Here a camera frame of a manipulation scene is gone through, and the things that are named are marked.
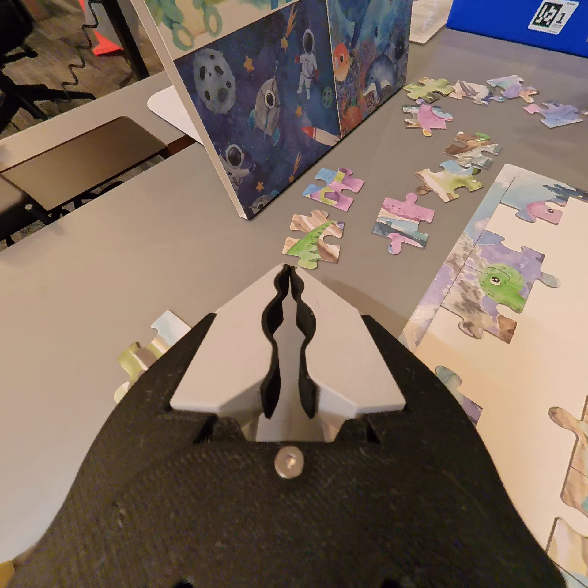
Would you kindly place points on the white jigsaw puzzle board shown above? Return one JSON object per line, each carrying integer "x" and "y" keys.
{"x": 528, "y": 367}

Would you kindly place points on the teal purple puzzle piece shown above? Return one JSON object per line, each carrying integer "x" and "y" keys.
{"x": 459, "y": 395}

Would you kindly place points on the space ocean print puzzle box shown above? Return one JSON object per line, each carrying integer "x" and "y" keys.
{"x": 257, "y": 115}

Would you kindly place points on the green dinosaur head puzzle piece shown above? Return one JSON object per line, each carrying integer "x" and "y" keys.
{"x": 473, "y": 303}

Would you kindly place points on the green blue white puzzle piece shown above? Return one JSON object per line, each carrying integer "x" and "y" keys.
{"x": 452, "y": 181}

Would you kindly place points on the sky meadow puzzle piece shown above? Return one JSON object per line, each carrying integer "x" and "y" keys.
{"x": 156, "y": 340}

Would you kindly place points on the blue purple yellow puzzle piece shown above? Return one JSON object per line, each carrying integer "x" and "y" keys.
{"x": 335, "y": 188}

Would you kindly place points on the light blue loose puzzle piece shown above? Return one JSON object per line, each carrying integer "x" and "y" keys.
{"x": 553, "y": 115}

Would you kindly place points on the green tail brown puzzle piece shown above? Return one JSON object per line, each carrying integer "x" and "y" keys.
{"x": 317, "y": 239}

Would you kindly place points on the lavender green patch puzzle piece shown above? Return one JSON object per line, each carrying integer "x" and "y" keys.
{"x": 519, "y": 252}

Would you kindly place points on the yellow green puzzle piece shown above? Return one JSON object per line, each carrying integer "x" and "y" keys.
{"x": 429, "y": 88}

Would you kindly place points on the grey brown puzzle piece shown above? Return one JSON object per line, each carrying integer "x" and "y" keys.
{"x": 473, "y": 151}

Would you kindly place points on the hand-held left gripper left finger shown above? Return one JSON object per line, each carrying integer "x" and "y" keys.
{"x": 220, "y": 367}

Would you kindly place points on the black table leg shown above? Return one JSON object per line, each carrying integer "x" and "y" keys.
{"x": 131, "y": 41}

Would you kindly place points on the pink grey puzzle piece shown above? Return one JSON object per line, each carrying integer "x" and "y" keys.
{"x": 427, "y": 118}

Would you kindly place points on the grey white puzzle piece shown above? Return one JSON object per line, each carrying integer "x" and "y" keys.
{"x": 471, "y": 92}

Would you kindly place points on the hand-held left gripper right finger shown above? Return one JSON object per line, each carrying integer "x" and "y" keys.
{"x": 358, "y": 367}

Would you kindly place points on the pink blue striped puzzle piece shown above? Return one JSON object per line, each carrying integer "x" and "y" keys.
{"x": 404, "y": 216}

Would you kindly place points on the brown chair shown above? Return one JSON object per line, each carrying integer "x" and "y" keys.
{"x": 82, "y": 160}

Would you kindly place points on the pink dinosaur head puzzle piece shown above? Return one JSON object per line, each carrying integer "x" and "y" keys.
{"x": 542, "y": 211}

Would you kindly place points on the orange floor object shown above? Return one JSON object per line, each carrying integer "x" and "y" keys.
{"x": 108, "y": 47}

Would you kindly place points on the paper in plastic sleeve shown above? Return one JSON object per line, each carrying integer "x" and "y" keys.
{"x": 427, "y": 20}

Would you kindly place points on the blue box with tag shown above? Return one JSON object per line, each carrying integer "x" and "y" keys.
{"x": 487, "y": 23}

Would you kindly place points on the black office chair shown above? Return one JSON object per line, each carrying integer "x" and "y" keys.
{"x": 13, "y": 27}

